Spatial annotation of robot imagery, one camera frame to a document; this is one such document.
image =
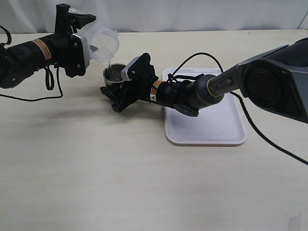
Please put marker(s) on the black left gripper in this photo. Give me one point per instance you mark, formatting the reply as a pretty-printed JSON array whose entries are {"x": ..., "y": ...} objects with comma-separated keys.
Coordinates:
[{"x": 69, "y": 51}]

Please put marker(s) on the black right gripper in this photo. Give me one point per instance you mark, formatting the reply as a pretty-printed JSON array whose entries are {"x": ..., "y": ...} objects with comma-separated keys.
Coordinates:
[{"x": 138, "y": 77}]

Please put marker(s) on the stainless steel cup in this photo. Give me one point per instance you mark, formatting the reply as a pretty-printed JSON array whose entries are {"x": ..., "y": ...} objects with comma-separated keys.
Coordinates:
[{"x": 112, "y": 74}]

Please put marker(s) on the clear plastic water pitcher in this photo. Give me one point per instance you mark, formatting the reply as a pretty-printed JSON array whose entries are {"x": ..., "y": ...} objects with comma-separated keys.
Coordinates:
[{"x": 100, "y": 42}]

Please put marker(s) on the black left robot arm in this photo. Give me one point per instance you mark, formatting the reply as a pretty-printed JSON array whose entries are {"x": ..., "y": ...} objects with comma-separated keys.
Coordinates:
[{"x": 21, "y": 61}]

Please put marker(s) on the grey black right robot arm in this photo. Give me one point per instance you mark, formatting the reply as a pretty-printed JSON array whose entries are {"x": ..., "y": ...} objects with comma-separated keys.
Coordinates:
[{"x": 275, "y": 81}]

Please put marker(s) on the white backdrop curtain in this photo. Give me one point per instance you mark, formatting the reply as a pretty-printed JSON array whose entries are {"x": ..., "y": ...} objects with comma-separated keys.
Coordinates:
[{"x": 38, "y": 16}]

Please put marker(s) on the white plastic tray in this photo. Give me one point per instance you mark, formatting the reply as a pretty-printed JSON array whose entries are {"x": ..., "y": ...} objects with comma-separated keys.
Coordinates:
[{"x": 218, "y": 125}]

